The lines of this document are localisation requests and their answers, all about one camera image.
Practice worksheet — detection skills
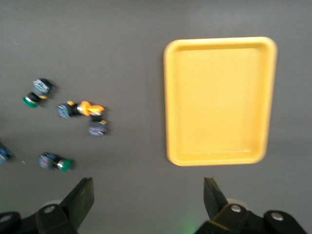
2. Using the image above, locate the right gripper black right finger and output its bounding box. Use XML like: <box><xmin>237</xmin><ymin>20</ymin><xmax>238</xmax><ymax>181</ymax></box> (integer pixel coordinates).
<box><xmin>195</xmin><ymin>176</ymin><xmax>265</xmax><ymax>234</ymax></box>

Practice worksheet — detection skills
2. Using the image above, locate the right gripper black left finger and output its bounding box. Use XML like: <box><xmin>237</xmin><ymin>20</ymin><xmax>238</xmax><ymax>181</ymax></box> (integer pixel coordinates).
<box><xmin>35</xmin><ymin>177</ymin><xmax>95</xmax><ymax>234</ymax></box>

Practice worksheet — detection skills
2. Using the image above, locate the yellow push button switch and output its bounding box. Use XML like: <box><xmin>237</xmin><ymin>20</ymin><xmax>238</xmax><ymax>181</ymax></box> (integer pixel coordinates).
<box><xmin>57</xmin><ymin>100</ymin><xmax>92</xmax><ymax>120</ymax></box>
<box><xmin>86</xmin><ymin>104</ymin><xmax>109</xmax><ymax>137</ymax></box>

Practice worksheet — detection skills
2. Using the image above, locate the red push button switch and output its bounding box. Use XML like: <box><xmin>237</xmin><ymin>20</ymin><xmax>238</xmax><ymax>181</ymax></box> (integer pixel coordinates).
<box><xmin>0</xmin><ymin>142</ymin><xmax>13</xmax><ymax>166</ymax></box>

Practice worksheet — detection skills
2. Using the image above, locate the yellow plastic tray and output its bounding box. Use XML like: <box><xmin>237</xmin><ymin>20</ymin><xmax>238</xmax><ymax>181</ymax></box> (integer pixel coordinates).
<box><xmin>163</xmin><ymin>36</ymin><xmax>278</xmax><ymax>167</ymax></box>

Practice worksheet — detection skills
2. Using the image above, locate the green push button switch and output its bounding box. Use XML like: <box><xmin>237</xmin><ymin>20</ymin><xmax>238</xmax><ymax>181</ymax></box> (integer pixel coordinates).
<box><xmin>38</xmin><ymin>152</ymin><xmax>73</xmax><ymax>174</ymax></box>
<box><xmin>21</xmin><ymin>78</ymin><xmax>56</xmax><ymax>108</ymax></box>

